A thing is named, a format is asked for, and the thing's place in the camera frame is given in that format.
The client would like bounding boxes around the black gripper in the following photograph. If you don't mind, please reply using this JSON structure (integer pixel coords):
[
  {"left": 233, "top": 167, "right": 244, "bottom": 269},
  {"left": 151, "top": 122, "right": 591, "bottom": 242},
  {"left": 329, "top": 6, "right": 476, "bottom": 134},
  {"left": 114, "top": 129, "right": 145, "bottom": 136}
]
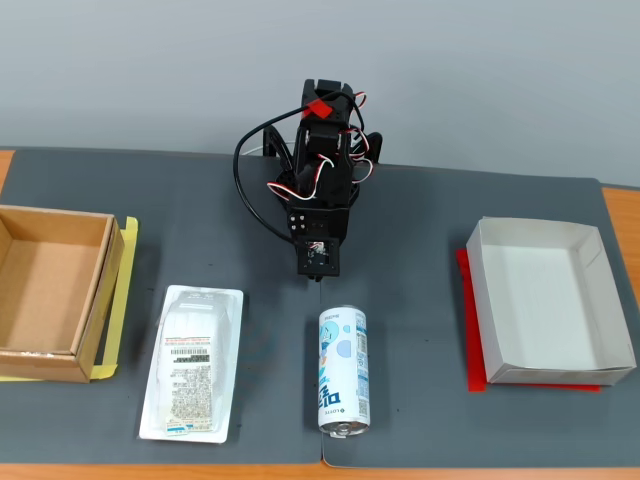
[{"left": 286, "top": 203, "right": 351, "bottom": 284}]

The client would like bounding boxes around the white blue drink can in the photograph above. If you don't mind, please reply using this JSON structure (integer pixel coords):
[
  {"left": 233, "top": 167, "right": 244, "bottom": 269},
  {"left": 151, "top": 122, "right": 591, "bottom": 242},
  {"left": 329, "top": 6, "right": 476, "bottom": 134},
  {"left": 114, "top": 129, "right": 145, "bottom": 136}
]
[{"left": 317, "top": 305, "right": 373, "bottom": 441}]

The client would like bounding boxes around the white paper box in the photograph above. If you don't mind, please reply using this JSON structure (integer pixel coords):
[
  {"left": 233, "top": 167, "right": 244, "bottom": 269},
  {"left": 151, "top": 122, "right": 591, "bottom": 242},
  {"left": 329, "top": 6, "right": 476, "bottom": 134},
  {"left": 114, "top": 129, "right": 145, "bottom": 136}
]
[{"left": 465, "top": 215, "right": 638, "bottom": 388}]

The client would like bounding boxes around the brown cardboard box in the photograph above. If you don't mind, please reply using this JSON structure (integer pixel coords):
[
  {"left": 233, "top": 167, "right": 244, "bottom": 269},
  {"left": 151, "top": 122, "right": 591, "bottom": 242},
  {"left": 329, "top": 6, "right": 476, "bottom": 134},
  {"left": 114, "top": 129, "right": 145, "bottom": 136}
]
[{"left": 0, "top": 203, "right": 126, "bottom": 385}]

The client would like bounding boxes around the grey table mat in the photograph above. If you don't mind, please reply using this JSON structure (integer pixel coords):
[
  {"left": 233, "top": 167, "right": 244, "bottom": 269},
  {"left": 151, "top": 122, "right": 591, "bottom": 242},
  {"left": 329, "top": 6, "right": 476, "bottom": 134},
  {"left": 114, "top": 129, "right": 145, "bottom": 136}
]
[
  {"left": 318, "top": 163, "right": 640, "bottom": 470},
  {"left": 0, "top": 146, "right": 324, "bottom": 467}
]

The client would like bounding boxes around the white blister pack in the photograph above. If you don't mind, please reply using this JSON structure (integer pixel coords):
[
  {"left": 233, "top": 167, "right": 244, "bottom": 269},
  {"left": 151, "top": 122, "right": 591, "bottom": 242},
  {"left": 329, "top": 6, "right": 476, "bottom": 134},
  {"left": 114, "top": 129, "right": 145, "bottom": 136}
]
[{"left": 137, "top": 284, "right": 245, "bottom": 445}]

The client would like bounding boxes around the red paper sheet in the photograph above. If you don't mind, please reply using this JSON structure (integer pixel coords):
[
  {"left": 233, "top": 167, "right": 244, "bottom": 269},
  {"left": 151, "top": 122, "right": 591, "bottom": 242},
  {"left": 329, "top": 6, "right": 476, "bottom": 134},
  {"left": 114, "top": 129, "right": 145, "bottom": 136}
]
[{"left": 454, "top": 247, "right": 602, "bottom": 394}]

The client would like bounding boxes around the red tape piece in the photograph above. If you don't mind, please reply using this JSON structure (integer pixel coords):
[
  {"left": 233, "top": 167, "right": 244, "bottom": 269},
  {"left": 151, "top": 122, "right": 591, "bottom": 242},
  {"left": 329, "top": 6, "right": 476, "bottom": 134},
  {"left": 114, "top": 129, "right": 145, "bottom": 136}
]
[{"left": 305, "top": 98, "right": 336, "bottom": 121}]

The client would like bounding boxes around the yellow paper sheet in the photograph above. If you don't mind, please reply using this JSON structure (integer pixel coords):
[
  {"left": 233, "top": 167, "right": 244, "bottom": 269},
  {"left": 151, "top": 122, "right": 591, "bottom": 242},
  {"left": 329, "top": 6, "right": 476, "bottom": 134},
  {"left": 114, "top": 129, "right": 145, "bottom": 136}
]
[{"left": 0, "top": 215, "right": 140, "bottom": 384}]

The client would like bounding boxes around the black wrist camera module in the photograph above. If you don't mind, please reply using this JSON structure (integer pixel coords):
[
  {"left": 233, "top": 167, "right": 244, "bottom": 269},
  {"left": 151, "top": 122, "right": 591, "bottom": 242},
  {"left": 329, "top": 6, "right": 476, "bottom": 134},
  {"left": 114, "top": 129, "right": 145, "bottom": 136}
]
[{"left": 296, "top": 236, "right": 342, "bottom": 278}]

